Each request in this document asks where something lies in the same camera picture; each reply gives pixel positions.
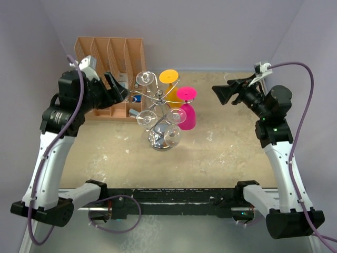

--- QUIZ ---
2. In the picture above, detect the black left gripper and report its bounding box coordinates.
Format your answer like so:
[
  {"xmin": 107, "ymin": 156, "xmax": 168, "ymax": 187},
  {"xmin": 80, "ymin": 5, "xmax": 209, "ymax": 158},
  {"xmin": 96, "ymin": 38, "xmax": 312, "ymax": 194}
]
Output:
[{"xmin": 78, "ymin": 71, "xmax": 130, "ymax": 114}]

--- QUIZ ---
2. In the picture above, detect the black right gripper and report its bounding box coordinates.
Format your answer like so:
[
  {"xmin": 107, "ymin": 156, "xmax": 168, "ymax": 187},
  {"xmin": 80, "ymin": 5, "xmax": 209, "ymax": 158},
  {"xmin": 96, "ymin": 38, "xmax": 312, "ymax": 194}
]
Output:
[{"xmin": 213, "ymin": 73, "xmax": 270, "ymax": 119}]

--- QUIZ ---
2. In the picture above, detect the orange plastic wine glass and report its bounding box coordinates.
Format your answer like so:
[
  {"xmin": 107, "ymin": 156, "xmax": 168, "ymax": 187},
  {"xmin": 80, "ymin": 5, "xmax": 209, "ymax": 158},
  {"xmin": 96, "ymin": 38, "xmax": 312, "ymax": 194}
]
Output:
[{"xmin": 159, "ymin": 69, "xmax": 183, "ymax": 108}]

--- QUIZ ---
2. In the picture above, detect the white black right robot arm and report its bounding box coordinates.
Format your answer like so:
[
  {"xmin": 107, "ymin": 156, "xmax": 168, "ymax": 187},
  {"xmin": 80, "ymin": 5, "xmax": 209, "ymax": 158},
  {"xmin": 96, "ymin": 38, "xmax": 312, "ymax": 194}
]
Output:
[{"xmin": 212, "ymin": 75, "xmax": 325, "ymax": 239}]

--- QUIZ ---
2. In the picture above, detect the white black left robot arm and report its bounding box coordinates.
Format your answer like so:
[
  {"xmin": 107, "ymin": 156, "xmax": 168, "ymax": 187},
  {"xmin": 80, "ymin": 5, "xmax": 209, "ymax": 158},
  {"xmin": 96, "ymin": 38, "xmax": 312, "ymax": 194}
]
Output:
[{"xmin": 10, "ymin": 70, "xmax": 129, "ymax": 227}]

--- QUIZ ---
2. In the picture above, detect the pink plastic wine glass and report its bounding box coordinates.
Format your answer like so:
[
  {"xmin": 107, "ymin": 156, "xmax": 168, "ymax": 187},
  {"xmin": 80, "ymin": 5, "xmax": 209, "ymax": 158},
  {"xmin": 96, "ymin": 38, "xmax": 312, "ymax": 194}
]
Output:
[{"xmin": 176, "ymin": 86, "xmax": 197, "ymax": 131}]

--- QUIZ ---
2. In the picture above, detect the blue stapler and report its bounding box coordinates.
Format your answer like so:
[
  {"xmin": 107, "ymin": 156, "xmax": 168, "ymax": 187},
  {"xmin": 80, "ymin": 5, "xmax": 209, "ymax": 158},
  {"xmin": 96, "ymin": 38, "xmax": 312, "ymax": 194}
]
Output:
[{"xmin": 128, "ymin": 109, "xmax": 139, "ymax": 118}]

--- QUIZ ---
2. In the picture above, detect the orange perforated desk organizer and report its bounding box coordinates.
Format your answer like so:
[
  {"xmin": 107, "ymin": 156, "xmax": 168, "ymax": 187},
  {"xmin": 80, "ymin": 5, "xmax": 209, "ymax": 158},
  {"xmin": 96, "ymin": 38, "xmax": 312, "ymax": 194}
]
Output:
[{"xmin": 74, "ymin": 36, "xmax": 147, "ymax": 122}]

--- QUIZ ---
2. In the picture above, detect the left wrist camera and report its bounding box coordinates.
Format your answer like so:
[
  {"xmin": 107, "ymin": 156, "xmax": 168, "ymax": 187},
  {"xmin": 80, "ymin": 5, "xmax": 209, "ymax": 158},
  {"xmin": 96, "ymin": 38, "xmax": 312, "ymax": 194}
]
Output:
[{"xmin": 68, "ymin": 55, "xmax": 97, "ymax": 74}]

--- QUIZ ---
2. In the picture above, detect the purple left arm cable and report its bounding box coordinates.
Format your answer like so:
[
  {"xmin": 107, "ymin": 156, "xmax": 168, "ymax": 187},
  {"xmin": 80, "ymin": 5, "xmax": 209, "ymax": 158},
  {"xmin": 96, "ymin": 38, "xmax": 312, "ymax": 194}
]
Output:
[{"xmin": 26, "ymin": 54, "xmax": 86, "ymax": 246}]

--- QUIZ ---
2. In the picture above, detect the chrome wire wine glass rack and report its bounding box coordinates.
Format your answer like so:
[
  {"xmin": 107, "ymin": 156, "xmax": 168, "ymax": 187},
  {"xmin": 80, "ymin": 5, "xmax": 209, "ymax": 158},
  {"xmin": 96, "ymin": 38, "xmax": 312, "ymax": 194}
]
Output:
[{"xmin": 127, "ymin": 73, "xmax": 195, "ymax": 151}]

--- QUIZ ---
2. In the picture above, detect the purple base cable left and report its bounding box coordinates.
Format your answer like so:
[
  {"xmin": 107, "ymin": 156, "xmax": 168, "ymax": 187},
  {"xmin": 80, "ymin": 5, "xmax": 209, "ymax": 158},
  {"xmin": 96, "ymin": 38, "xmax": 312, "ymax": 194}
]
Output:
[{"xmin": 88, "ymin": 194, "xmax": 142, "ymax": 234}]

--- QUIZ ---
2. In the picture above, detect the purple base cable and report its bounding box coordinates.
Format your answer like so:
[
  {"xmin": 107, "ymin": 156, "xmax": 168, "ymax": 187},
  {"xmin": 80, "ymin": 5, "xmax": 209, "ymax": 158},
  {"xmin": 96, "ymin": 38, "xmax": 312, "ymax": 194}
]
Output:
[
  {"xmin": 235, "ymin": 208, "xmax": 264, "ymax": 228},
  {"xmin": 88, "ymin": 194, "xmax": 142, "ymax": 234}
]

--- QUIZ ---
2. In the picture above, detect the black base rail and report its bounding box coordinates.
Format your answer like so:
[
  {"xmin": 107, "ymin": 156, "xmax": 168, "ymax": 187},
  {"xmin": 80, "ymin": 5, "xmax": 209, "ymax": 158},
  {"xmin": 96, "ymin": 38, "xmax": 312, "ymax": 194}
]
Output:
[{"xmin": 78, "ymin": 187, "xmax": 256, "ymax": 219}]

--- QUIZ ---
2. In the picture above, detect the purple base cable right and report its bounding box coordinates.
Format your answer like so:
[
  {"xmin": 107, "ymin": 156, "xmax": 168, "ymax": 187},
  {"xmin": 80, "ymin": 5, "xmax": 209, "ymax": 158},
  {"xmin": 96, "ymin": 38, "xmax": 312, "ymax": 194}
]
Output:
[{"xmin": 235, "ymin": 208, "xmax": 264, "ymax": 228}]

